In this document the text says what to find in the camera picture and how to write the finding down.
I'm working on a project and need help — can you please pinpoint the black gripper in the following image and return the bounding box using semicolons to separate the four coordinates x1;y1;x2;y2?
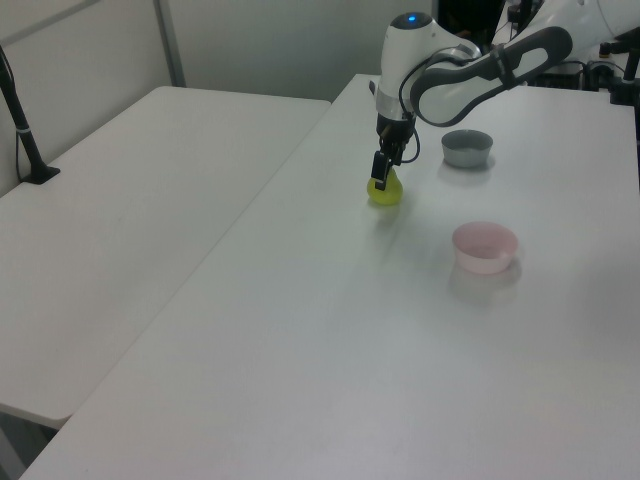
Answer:
370;113;416;192

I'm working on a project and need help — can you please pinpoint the green pear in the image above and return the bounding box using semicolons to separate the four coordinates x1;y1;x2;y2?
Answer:
366;168;405;207

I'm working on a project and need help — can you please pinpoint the grey plastic bowl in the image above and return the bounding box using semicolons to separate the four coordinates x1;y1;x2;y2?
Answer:
440;129;495;169

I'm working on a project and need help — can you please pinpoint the pink plastic bowl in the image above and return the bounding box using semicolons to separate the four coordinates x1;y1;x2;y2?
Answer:
451;221;520;275

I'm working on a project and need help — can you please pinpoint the black monitor stand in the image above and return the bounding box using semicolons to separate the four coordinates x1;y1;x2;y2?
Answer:
505;0;535;25

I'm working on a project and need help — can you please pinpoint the black device with orange tip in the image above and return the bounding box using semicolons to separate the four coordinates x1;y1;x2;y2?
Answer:
598;40;632;60

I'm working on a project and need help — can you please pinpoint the white side table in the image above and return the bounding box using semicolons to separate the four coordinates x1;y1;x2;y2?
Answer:
0;85;333;422

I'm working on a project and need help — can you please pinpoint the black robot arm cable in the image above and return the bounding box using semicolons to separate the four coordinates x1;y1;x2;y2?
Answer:
397;49;481;165

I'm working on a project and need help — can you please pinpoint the black clamp mount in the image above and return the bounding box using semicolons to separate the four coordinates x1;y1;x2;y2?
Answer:
608;49;640;106

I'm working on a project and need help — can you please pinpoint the grey metal partition post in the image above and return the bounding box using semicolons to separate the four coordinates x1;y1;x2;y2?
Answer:
153;0;187;89

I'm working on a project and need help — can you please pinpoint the black camera pole stand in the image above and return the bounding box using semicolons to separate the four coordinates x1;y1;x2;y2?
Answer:
0;43;62;186

